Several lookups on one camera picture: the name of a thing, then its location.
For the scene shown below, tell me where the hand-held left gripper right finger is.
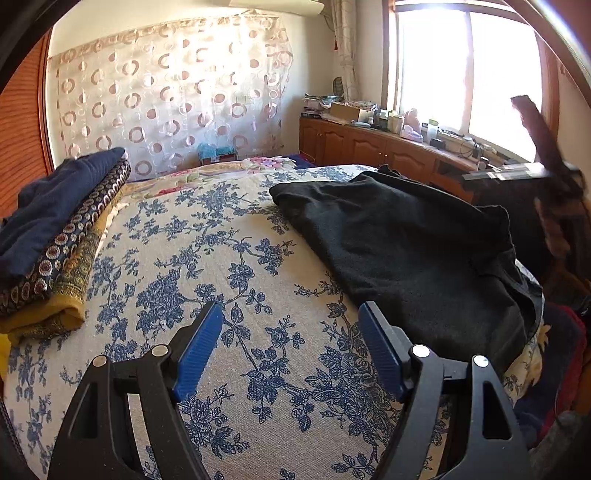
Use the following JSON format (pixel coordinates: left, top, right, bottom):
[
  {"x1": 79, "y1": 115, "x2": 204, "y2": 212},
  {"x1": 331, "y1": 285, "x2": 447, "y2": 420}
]
[{"x1": 358, "y1": 301, "x2": 529, "y2": 480}]

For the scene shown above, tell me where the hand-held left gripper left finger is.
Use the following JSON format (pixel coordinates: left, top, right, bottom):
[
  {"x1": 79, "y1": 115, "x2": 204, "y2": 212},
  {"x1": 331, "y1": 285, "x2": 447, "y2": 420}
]
[{"x1": 47, "y1": 301, "x2": 225, "y2": 480}]

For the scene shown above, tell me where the black t-shirt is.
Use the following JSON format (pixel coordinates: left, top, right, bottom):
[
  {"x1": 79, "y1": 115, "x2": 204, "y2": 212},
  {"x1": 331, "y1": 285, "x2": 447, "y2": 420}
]
[{"x1": 269, "y1": 165, "x2": 546, "y2": 376}]

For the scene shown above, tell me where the blue floral bedsheet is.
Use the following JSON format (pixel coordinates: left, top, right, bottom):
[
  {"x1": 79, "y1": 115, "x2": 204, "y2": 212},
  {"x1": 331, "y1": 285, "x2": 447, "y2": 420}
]
[{"x1": 0, "y1": 164, "x2": 546, "y2": 480}]

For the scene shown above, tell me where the yellow patterned cloth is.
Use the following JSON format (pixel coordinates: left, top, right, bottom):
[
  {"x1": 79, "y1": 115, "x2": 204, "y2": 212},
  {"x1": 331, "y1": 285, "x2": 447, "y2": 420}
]
[{"x1": 0, "y1": 191, "x2": 126, "y2": 371}]

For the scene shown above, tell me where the dark blue blanket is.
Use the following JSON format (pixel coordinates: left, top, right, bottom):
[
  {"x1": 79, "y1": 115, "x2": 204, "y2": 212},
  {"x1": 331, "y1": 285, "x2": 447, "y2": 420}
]
[{"x1": 281, "y1": 151, "x2": 591, "y2": 445}]

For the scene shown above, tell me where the navy circle-patterned cloth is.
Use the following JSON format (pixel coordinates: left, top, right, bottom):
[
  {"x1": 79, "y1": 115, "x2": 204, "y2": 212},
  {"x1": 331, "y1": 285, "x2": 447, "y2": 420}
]
[{"x1": 0, "y1": 159, "x2": 133, "y2": 308}]

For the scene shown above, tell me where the pink floral blanket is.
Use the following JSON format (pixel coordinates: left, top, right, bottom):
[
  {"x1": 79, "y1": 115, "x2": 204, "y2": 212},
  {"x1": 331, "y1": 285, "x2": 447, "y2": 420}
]
[{"x1": 124, "y1": 156, "x2": 320, "y2": 195}]

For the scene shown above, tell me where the small cardboard box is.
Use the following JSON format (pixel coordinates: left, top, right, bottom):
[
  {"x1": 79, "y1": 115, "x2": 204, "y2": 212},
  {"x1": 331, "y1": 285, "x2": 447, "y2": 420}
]
[{"x1": 199, "y1": 150, "x2": 239, "y2": 165}]

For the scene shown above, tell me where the wooden cabinet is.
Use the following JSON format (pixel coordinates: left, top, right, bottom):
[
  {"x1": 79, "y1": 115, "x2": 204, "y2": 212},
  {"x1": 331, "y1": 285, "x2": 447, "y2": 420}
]
[{"x1": 298, "y1": 115, "x2": 491, "y2": 205}]

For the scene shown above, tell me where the folded navy cloth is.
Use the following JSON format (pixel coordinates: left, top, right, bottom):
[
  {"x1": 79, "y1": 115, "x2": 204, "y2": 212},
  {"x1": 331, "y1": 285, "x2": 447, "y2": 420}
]
[{"x1": 0, "y1": 148, "x2": 131, "y2": 283}]

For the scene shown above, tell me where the pink soft toy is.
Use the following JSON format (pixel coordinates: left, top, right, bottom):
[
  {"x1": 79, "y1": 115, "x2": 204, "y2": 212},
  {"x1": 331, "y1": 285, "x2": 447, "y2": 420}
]
[{"x1": 400, "y1": 108, "x2": 424, "y2": 140}]

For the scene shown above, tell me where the open cardboard box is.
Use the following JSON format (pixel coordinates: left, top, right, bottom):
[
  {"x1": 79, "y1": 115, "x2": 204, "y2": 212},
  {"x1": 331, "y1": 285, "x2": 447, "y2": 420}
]
[{"x1": 329, "y1": 102, "x2": 366, "y2": 123}]

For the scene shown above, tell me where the sheer circle-patterned curtain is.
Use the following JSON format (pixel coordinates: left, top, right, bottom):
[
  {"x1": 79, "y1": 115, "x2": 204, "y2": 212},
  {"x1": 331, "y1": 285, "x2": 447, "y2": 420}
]
[{"x1": 46, "y1": 15, "x2": 297, "y2": 175}]

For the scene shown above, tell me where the wooden wardrobe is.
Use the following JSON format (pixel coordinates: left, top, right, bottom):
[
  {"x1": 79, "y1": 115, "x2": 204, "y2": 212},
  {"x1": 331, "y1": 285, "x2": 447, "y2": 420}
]
[{"x1": 0, "y1": 31, "x2": 57, "y2": 223}]

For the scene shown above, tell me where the window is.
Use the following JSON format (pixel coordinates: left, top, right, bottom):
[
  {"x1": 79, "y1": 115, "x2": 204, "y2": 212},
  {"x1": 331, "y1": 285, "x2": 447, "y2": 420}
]
[{"x1": 387, "y1": 0, "x2": 557, "y2": 155}]

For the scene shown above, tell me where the beige window curtain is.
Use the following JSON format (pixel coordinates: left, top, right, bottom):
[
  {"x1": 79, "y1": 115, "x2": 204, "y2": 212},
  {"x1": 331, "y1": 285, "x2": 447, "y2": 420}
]
[{"x1": 329, "y1": 0, "x2": 366, "y2": 101}]

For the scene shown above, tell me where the white air conditioner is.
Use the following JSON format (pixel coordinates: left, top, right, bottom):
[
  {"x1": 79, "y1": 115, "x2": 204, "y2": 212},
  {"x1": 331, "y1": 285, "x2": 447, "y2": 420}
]
[{"x1": 228, "y1": 0, "x2": 325, "y2": 18}]

